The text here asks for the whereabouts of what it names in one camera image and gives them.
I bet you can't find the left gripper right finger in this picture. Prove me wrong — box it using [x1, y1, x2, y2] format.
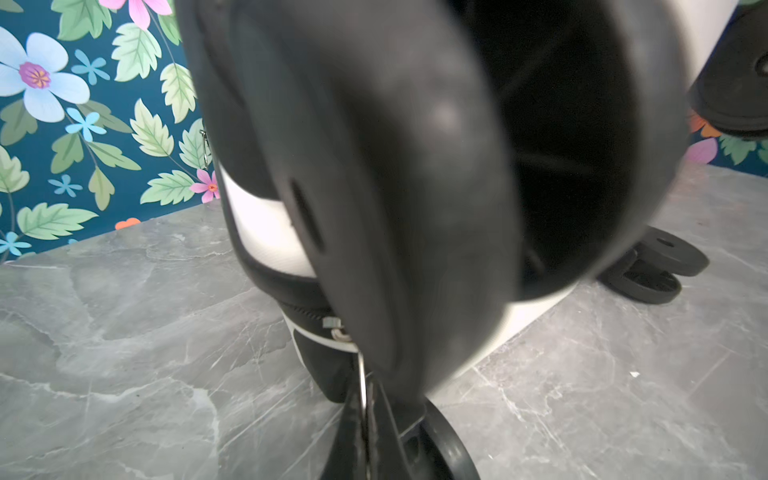
[367, 377, 414, 480]

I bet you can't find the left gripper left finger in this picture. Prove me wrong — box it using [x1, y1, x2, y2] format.
[320, 384, 367, 480]

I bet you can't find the black suitcase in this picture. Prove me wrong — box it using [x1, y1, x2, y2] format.
[175, 1, 767, 479]

